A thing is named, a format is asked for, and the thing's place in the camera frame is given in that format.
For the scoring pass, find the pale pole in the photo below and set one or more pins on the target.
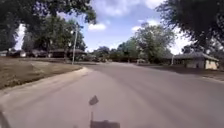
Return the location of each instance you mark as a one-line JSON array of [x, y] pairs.
[[74, 46]]

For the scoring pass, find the grey asphalt road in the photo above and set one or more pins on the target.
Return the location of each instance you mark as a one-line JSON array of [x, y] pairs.
[[140, 96]]

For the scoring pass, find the group of green trees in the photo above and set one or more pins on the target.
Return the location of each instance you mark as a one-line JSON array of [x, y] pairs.
[[150, 43]]

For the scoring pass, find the row of low houses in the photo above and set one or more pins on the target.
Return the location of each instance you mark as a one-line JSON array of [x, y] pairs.
[[56, 53]]

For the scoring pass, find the pale concrete kerb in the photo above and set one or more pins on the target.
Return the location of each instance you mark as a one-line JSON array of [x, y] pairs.
[[40, 86]]

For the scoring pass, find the large dark trees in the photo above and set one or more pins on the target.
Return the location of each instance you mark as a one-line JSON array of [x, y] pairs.
[[43, 30]]

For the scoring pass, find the shaded grass verge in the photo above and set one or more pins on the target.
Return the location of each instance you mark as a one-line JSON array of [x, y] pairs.
[[196, 72]]

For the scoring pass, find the yellowish low house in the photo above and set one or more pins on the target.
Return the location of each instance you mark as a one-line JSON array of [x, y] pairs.
[[198, 61]]

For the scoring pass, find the dry grass verge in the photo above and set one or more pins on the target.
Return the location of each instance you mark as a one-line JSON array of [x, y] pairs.
[[23, 71]]

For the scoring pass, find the large dark tree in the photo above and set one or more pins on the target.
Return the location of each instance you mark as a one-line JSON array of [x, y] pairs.
[[200, 20]]

